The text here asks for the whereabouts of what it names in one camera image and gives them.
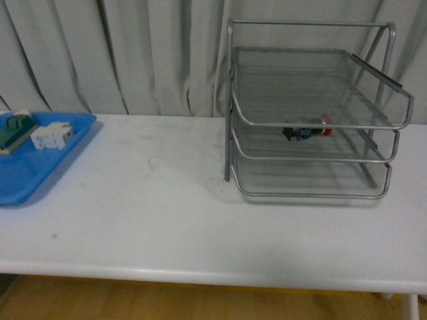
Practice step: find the white circuit breaker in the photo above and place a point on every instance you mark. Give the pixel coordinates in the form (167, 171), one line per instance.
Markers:
(54, 136)

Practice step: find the white table leg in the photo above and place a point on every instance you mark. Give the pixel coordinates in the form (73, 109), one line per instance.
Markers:
(410, 307)

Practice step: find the red emergency stop button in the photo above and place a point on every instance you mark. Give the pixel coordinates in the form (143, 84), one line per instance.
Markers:
(304, 133)

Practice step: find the silver mesh tray rack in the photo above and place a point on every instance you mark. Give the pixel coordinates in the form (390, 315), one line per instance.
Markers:
(278, 80)

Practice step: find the blue plastic tray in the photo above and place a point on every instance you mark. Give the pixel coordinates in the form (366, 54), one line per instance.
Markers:
(26, 168)

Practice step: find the grey curtain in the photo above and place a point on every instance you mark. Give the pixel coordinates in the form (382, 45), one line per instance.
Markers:
(164, 57)

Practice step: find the green knife switch block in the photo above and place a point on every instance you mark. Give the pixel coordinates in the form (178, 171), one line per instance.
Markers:
(17, 128)

